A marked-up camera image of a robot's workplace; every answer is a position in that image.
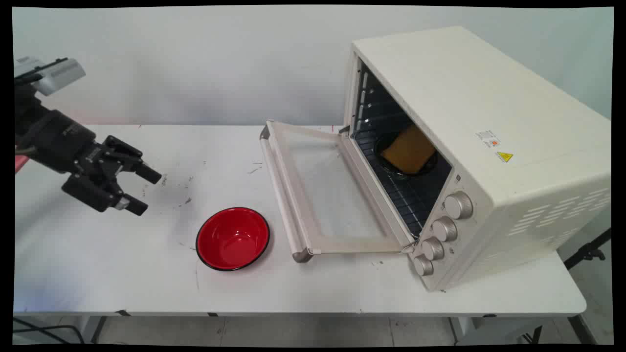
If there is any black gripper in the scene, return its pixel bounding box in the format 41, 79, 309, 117
15, 97, 162, 217

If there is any cream glass oven door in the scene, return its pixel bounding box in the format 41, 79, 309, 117
259, 120, 417, 264

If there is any red bowl with black rim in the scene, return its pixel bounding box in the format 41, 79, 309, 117
196, 207, 270, 272

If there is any black round plate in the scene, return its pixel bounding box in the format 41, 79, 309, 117
374, 131, 439, 181

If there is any brown toast slice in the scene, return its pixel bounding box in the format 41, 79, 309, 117
380, 124, 437, 176

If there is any large silver oven knob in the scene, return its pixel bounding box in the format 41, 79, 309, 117
444, 191, 474, 220

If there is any cream toaster oven body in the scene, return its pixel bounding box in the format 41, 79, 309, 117
342, 25, 612, 293

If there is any black tripod stand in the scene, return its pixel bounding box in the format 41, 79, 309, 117
563, 227, 612, 270

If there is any black metal table strut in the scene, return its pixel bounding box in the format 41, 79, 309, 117
567, 315, 600, 345

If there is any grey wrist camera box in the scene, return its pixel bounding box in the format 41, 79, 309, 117
15, 56, 87, 96

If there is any black floor cable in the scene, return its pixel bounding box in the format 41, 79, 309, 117
14, 318, 87, 345

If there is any dark wire oven rack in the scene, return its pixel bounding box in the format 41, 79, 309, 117
353, 130, 453, 239

